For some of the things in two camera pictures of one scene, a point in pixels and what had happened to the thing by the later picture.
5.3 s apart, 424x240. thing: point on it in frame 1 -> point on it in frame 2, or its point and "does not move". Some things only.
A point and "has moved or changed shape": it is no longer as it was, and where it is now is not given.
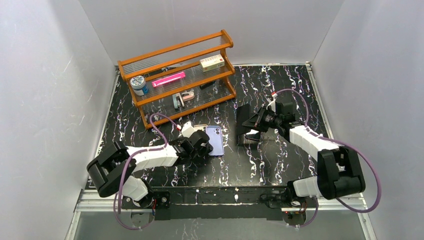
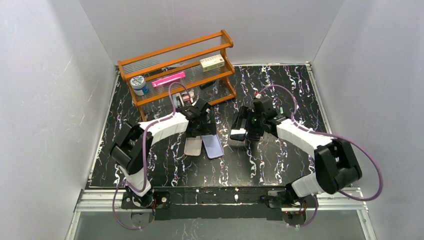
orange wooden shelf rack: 180,78 does not move
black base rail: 170,203 does not move
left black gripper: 201,145 -> 201,124
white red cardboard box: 212,63 does not move
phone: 214,133 has moved or changed shape
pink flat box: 169,79 does not move
